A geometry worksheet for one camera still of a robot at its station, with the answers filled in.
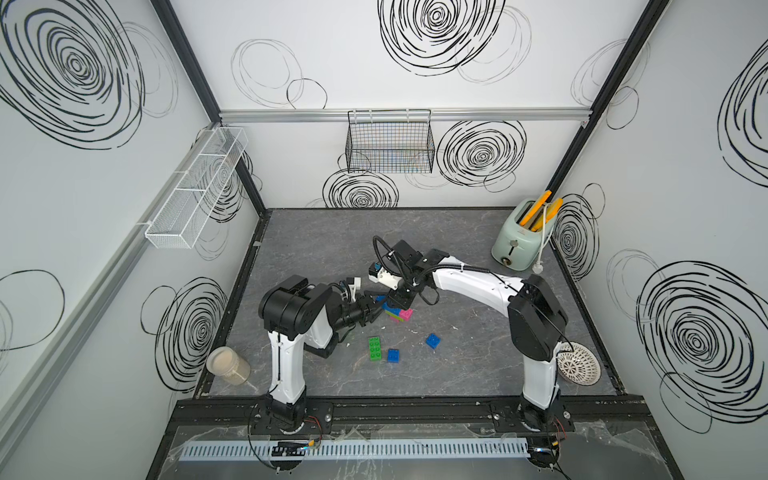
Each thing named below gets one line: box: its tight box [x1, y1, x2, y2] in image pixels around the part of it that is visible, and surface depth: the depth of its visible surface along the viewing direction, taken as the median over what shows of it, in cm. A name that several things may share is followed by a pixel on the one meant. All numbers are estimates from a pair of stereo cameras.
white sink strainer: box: [557, 341, 601, 386], surface depth 82 cm
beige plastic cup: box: [206, 346, 251, 386], surface depth 75 cm
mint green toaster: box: [492, 198, 556, 271], surface depth 96 cm
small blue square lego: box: [387, 348, 401, 363], surface depth 84 cm
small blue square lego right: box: [426, 333, 441, 349], surface depth 88 cm
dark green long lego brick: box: [368, 336, 382, 361], surface depth 86 cm
